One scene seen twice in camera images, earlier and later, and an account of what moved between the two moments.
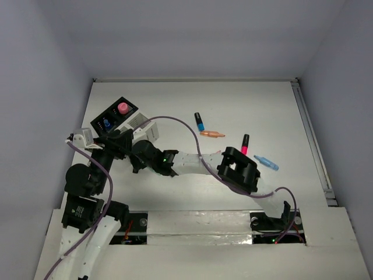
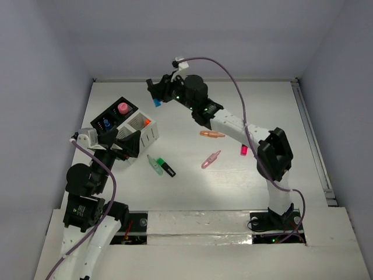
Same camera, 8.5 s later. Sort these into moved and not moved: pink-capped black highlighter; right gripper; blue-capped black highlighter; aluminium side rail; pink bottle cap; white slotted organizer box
Moved: right gripper; blue-capped black highlighter
Not moved: pink bottle cap; aluminium side rail; pink-capped black highlighter; white slotted organizer box
